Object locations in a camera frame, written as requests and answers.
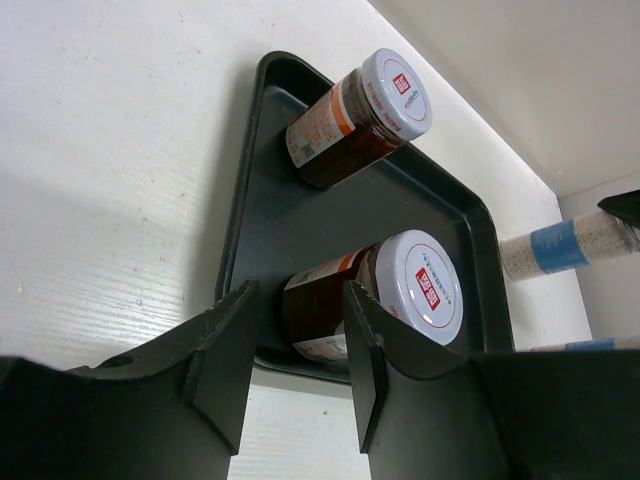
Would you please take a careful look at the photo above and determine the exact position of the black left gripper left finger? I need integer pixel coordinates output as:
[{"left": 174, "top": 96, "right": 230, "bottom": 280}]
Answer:
[{"left": 1, "top": 282, "right": 259, "bottom": 479}]

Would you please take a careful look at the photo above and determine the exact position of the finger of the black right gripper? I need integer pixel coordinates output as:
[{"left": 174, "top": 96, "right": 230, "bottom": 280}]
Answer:
[{"left": 597, "top": 189, "right": 640, "bottom": 251}]

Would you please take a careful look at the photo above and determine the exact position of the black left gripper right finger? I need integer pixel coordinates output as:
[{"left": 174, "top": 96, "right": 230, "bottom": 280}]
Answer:
[{"left": 343, "top": 282, "right": 639, "bottom": 479}]

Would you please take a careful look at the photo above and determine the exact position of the grain bottle blue label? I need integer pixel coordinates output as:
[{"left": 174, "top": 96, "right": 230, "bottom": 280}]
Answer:
[
  {"left": 499, "top": 211, "right": 639, "bottom": 281},
  {"left": 531, "top": 335, "right": 640, "bottom": 352}
]

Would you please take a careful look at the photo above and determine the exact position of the sauce jar white lid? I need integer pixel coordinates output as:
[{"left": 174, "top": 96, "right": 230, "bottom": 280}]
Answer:
[
  {"left": 281, "top": 230, "right": 464, "bottom": 362},
  {"left": 284, "top": 48, "right": 433, "bottom": 189}
]

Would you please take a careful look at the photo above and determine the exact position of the black rectangular plastic tray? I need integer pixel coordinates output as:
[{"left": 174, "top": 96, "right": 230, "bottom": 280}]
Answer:
[{"left": 216, "top": 51, "right": 514, "bottom": 384}]

